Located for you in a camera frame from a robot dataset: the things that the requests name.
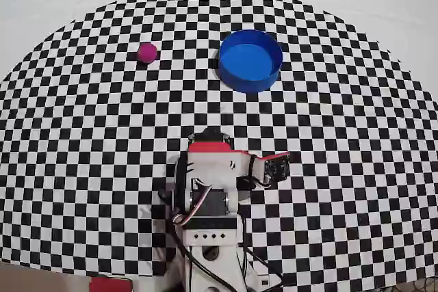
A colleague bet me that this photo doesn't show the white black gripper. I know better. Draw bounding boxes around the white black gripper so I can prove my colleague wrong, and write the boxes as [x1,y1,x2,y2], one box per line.
[187,127,231,146]

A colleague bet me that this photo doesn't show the black white checkerboard sheet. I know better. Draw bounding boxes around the black white checkerboard sheet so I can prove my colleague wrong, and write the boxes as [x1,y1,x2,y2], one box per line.
[0,0,438,284]

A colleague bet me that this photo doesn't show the blue round box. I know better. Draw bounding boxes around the blue round box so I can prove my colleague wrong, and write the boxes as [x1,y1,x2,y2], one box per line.
[218,29,284,94]

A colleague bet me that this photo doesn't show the pink faceted ball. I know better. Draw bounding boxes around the pink faceted ball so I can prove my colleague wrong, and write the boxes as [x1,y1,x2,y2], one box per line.
[137,42,159,64]

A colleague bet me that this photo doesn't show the black looped cable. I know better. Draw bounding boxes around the black looped cable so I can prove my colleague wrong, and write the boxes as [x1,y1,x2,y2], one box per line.
[239,243,285,289]

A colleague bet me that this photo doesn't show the black camera cable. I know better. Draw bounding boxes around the black camera cable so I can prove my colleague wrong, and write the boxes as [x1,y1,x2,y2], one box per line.
[159,189,192,292]

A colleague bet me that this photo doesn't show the tangled thin wires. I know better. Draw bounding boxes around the tangled thin wires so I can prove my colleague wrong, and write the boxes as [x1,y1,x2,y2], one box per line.
[393,278,438,292]

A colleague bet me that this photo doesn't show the wrist camera with red mount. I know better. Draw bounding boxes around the wrist camera with red mount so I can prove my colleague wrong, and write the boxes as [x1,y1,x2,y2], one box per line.
[187,142,291,189]

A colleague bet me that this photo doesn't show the red flat box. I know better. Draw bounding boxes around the red flat box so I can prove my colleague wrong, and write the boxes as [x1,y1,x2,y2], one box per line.
[89,276,133,292]

